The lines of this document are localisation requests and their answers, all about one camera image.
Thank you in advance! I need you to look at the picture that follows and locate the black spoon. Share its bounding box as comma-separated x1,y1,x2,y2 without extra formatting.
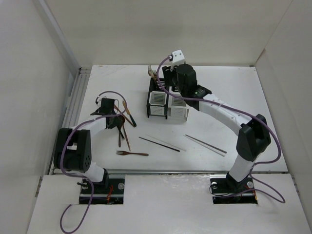
117,117,125,148

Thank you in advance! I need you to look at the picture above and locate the silver fork green handle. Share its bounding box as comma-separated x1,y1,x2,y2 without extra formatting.
150,70,158,85

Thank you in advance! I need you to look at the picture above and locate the copper fork long handle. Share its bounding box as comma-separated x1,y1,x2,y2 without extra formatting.
147,65,152,78

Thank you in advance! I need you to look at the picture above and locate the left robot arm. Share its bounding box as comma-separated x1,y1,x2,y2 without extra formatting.
53,98,123,194

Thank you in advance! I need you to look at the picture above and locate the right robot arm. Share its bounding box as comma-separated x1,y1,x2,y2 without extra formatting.
162,64,271,193

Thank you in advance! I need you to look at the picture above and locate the copper spoon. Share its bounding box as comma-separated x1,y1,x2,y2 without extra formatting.
120,116,131,151

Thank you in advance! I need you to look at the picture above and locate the black chopstick left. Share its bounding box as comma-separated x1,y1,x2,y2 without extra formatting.
138,136,180,152

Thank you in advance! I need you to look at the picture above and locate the black chopstick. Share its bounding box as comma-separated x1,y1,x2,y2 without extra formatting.
138,136,180,152
184,135,227,154

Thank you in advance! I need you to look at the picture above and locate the white utensil container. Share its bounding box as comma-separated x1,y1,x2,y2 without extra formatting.
168,95,189,121

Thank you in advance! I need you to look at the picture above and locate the dark brown fork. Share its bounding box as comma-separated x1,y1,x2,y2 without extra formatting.
116,151,149,156

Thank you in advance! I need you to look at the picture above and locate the black utensil container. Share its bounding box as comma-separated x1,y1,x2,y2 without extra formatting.
146,78,169,119

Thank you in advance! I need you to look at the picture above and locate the black chopstick right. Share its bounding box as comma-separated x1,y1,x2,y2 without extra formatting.
184,135,227,154

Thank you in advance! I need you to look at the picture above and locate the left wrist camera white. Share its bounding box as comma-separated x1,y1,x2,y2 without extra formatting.
95,97,101,105

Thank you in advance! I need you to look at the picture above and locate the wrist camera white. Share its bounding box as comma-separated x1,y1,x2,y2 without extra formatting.
169,50,185,71
95,97,101,105

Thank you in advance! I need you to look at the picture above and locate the gold knife green handle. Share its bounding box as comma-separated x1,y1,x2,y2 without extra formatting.
122,101,137,127

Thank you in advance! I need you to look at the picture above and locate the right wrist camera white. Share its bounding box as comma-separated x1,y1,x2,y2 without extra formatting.
169,50,185,71

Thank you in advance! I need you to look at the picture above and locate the aluminium rail left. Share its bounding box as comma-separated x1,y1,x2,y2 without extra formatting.
48,66,91,175

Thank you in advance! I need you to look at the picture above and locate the aluminium rail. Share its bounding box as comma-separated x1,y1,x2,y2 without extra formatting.
48,66,91,175
107,170,288,180

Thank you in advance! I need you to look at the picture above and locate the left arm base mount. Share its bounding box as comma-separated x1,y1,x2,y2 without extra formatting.
77,172,125,205

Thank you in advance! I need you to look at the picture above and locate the aluminium rail front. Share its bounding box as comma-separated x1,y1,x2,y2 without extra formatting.
107,170,288,180

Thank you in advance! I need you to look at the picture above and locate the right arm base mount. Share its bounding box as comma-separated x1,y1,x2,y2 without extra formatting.
209,175,258,204

